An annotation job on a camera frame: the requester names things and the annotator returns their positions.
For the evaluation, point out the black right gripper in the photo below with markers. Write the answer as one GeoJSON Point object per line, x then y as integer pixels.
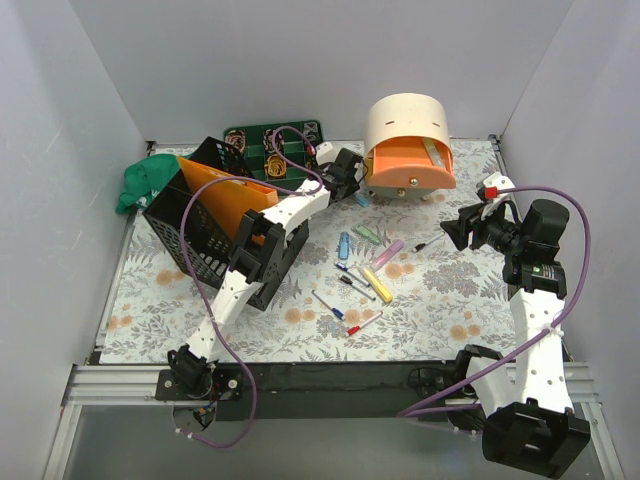
{"type": "Point", "coordinates": [472, 227]}

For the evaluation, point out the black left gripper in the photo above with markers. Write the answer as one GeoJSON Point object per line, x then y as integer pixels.
{"type": "Point", "coordinates": [347, 167]}

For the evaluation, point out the grey marker light-blue cap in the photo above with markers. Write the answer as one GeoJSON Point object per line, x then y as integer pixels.
{"type": "Point", "coordinates": [361, 200]}

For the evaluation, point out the round cream drawer cabinet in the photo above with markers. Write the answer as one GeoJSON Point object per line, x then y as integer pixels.
{"type": "Point", "coordinates": [398, 163]}

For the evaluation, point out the pink highlighter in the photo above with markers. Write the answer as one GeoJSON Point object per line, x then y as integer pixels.
{"type": "Point", "coordinates": [387, 254]}

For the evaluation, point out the green highlighter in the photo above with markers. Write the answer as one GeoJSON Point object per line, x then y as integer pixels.
{"type": "Point", "coordinates": [433, 153]}

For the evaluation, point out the yellow highlighter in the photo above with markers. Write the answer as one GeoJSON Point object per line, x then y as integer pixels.
{"type": "Point", "coordinates": [381, 290]}

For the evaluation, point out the orange file folder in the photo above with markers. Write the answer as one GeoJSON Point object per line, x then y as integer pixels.
{"type": "Point", "coordinates": [226, 201]}

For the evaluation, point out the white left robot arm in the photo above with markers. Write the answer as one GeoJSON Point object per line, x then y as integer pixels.
{"type": "Point", "coordinates": [192, 364]}

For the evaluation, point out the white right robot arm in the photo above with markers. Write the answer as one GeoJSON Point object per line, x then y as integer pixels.
{"type": "Point", "coordinates": [530, 423]}

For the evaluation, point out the blue correction tape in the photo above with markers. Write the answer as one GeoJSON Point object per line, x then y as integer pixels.
{"type": "Point", "coordinates": [344, 246]}

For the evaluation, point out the green compartment tray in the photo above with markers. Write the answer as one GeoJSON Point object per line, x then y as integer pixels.
{"type": "Point", "coordinates": [256, 144]}

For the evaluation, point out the small white marker blue cap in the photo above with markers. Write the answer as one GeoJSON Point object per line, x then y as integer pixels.
{"type": "Point", "coordinates": [350, 272]}

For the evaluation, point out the floral table mat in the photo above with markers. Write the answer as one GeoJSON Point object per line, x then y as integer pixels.
{"type": "Point", "coordinates": [443, 299]}

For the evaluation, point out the white marker black cap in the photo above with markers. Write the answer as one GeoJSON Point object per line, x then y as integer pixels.
{"type": "Point", "coordinates": [348, 281]}

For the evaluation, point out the white marker red cap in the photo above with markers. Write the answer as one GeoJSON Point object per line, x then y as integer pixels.
{"type": "Point", "coordinates": [353, 330]}

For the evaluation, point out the green cloth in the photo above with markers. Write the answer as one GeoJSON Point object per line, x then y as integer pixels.
{"type": "Point", "coordinates": [144, 180]}

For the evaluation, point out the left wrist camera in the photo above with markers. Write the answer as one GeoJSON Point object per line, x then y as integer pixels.
{"type": "Point", "coordinates": [325, 152]}

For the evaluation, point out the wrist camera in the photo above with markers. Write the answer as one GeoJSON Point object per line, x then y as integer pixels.
{"type": "Point", "coordinates": [493, 191]}
{"type": "Point", "coordinates": [325, 152]}

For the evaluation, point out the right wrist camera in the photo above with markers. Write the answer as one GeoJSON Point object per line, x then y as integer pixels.
{"type": "Point", "coordinates": [493, 191]}

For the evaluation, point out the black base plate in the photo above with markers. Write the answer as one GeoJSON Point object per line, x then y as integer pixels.
{"type": "Point", "coordinates": [323, 390]}

